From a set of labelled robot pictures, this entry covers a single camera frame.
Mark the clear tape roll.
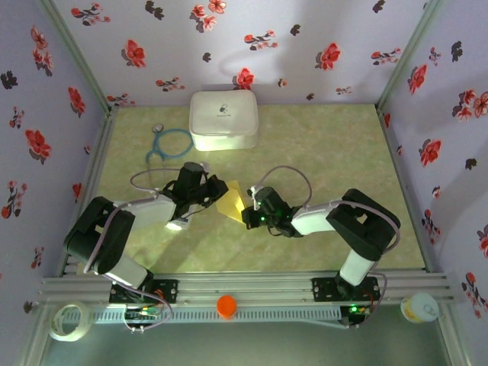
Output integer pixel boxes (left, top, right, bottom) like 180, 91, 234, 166
48, 300, 93, 343

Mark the white slotted cable duct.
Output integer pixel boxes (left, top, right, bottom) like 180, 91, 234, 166
89, 307, 343, 326

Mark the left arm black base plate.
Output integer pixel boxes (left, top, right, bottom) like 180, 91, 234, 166
108, 278, 180, 305

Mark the aluminium mounting rail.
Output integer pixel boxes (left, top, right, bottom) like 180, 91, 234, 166
37, 270, 458, 307

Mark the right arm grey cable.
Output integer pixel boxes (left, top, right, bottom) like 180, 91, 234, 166
258, 165, 402, 329

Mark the white and yellow jar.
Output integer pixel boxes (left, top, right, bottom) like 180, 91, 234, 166
400, 292, 440, 325

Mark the white medical pouch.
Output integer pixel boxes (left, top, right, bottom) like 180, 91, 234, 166
188, 89, 260, 153

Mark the small electronics board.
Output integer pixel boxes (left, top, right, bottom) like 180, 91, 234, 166
124, 304, 163, 323
348, 303, 373, 318

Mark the white packet with blue label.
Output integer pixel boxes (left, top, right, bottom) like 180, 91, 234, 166
164, 217, 191, 232

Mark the orange round cap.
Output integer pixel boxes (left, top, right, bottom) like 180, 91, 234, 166
216, 294, 239, 321

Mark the blue stethoscope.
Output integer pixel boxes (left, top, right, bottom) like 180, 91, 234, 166
145, 123, 194, 181

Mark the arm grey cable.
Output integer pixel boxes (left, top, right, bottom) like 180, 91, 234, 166
82, 167, 185, 333
258, 165, 402, 329

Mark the aluminium side rail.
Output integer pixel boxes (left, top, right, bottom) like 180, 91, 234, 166
56, 106, 120, 278
375, 104, 436, 274

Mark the aluminium frame post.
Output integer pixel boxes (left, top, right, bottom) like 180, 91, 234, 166
37, 0, 120, 114
375, 0, 446, 111

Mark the left arm grey cable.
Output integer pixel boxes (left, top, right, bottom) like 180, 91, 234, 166
82, 167, 185, 333

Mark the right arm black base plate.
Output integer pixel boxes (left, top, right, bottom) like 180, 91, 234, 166
311, 277, 382, 303

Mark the yellow square paper sheet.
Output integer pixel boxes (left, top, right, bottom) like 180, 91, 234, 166
215, 179, 246, 223

